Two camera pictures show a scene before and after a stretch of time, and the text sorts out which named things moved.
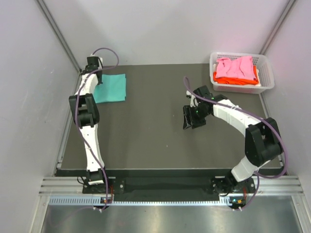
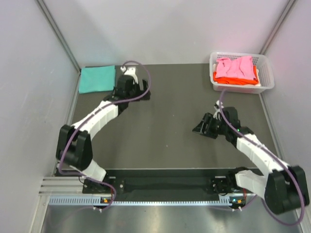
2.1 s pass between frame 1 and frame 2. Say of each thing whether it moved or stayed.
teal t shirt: moved
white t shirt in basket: stayed
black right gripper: moved
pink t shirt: stayed
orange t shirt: stayed
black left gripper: moved
